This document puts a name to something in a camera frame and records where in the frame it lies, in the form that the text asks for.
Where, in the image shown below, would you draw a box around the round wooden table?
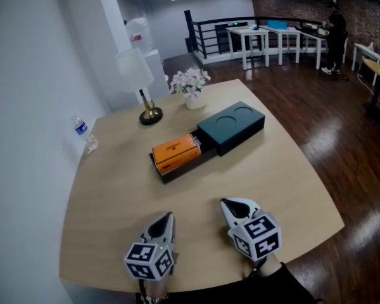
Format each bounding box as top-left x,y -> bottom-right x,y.
362,58 -> 380,127

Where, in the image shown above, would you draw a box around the orange packet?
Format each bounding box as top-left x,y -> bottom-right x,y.
151,133 -> 203,175

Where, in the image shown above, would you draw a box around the person's left forearm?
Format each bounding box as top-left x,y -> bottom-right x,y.
136,279 -> 171,304

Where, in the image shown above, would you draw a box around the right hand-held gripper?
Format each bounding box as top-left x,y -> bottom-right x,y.
220,197 -> 283,264

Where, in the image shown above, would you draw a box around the white tables in background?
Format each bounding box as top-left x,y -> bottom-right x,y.
184,9 -> 336,60

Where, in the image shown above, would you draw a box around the black box drawer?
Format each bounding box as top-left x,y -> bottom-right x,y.
148,130 -> 219,185

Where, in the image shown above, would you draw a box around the large water dispenser jug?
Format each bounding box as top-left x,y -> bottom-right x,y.
125,16 -> 153,55

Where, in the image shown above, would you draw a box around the white flowers in white pot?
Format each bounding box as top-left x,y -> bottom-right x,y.
169,68 -> 212,110

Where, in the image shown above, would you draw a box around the clear water bottle blue label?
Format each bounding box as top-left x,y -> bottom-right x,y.
72,115 -> 99,155

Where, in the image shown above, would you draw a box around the small white side table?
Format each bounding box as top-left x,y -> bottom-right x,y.
351,42 -> 380,86

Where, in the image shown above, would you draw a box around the white water dispenser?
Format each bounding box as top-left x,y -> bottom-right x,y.
142,49 -> 171,100

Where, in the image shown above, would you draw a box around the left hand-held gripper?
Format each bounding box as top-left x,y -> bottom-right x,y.
123,212 -> 181,282

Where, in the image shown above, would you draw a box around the white floor cable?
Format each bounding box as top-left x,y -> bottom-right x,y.
355,70 -> 380,111

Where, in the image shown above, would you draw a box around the white shade table lamp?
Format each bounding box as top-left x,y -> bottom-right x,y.
115,47 -> 164,126

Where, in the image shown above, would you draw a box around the person's right forearm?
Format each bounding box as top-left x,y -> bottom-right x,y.
242,253 -> 318,304

